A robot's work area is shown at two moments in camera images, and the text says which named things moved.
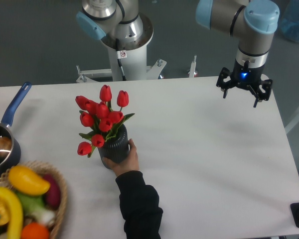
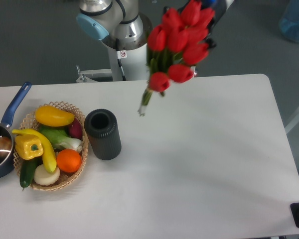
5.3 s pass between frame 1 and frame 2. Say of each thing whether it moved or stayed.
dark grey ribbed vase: moved
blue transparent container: stayed
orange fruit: moved
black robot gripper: moved
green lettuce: moved
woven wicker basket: moved
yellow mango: moved
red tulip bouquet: moved
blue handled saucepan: stayed
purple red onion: moved
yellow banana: moved
